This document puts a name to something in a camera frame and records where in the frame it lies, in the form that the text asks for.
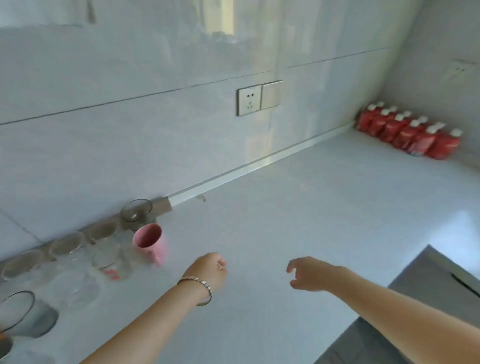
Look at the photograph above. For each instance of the cluster of clear drinking glasses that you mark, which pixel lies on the cluster of clear drinking glasses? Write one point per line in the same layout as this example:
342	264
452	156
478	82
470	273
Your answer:
78	258

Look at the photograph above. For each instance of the pink plastic cup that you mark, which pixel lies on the pink plastic cup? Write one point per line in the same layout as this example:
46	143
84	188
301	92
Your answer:
150	242

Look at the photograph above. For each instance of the person's right hand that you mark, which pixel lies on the person's right hand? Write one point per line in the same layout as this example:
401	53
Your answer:
318	275

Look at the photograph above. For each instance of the person's left forearm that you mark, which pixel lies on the person's left forearm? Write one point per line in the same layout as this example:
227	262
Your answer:
150	326

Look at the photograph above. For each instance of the row of red spout pouches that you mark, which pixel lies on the row of red spout pouches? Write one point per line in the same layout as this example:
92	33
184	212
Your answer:
408	131

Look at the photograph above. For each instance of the silver wall switch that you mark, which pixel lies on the silver wall switch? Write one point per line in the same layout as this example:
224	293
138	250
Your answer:
271	94

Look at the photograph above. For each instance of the silver wall power outlet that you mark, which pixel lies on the silver wall power outlet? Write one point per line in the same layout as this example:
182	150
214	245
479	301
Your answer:
249	100

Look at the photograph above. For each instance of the person's right thumb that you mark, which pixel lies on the person's right thumb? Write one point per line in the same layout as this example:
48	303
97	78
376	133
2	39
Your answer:
298	285

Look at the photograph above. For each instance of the white wall power outlet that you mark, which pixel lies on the white wall power outlet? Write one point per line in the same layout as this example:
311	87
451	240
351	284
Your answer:
455	70

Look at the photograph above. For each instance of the grey tinted dark-rimmed glass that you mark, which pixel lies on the grey tinted dark-rimmed glass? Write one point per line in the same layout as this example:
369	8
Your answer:
26	315

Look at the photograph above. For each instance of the person's left fingers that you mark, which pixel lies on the person's left fingers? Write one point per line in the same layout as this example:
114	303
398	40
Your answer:
220	264

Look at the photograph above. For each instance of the person's left hand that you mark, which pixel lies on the person's left hand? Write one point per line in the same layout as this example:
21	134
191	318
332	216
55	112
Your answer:
204	272

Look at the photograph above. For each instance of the person's right forearm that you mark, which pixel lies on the person's right forearm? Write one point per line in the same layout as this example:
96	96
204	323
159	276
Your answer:
408	322

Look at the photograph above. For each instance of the silver backsplash trim strip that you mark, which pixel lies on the silver backsplash trim strip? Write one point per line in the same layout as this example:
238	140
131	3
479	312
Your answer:
262	162

